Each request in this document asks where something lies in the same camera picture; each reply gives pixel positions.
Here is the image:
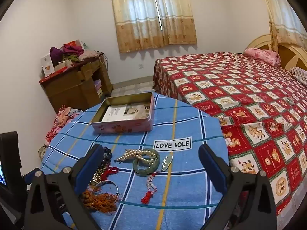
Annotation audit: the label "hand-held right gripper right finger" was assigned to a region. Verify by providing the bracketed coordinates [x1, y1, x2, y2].
[198, 144, 278, 230]

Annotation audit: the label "pink pillow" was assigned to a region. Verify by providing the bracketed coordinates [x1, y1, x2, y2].
[243, 48, 281, 67]

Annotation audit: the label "pink tin box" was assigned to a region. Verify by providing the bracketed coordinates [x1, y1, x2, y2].
[91, 92, 154, 135]

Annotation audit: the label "pearl bead necklace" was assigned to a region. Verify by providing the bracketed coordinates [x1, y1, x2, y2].
[115, 149, 159, 167]

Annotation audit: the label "gold bead necklace red cord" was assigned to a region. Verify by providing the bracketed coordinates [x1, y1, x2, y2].
[89, 165, 119, 186]

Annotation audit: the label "orange tassel wooden beads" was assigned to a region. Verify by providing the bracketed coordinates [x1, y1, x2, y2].
[82, 189, 120, 214]

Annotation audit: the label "striped pillow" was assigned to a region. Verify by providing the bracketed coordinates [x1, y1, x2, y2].
[289, 67, 307, 87]

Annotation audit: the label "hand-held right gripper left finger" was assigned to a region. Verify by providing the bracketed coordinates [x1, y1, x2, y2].
[23, 144, 105, 230]

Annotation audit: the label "narrow beige window curtain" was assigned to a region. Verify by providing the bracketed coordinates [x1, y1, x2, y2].
[255, 0, 307, 53]

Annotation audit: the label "red patchwork bedspread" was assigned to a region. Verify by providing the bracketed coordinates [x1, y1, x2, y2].
[153, 51, 307, 217]

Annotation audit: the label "green jade bracelet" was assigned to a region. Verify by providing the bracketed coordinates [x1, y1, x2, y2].
[133, 149, 161, 177]

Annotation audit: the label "silver bangle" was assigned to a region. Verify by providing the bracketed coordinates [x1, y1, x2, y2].
[92, 181, 123, 198]

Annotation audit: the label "pile of purple clothes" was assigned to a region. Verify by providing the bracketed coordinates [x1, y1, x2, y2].
[49, 41, 99, 64]

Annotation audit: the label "brown wooden desk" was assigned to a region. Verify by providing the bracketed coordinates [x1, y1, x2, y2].
[39, 57, 114, 114]

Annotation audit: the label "white upright box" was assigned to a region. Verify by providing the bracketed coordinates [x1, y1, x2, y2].
[40, 54, 55, 76]

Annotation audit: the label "pile of pink clothes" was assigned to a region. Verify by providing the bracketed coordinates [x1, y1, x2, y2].
[38, 105, 83, 160]

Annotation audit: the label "silver leaf pendant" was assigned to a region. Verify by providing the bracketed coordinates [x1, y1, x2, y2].
[161, 155, 173, 173]

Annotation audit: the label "wide beige window curtain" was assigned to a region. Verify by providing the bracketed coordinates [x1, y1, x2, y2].
[110, 0, 198, 53]

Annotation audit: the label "flat red box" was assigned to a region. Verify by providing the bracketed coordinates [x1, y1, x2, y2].
[39, 67, 70, 83]

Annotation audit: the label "cream wooden headboard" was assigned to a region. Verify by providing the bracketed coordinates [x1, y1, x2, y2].
[246, 34, 307, 73]

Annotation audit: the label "red tassel bead charm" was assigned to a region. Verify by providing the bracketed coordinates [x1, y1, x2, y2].
[141, 171, 162, 205]

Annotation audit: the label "dark bead bracelet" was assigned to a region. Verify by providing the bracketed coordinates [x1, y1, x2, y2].
[102, 146, 113, 170]

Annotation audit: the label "white printed paper sheet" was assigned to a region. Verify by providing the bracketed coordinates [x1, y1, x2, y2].
[101, 104, 150, 122]

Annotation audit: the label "blue plaid tablecloth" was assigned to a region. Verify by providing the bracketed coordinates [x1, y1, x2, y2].
[40, 91, 231, 230]

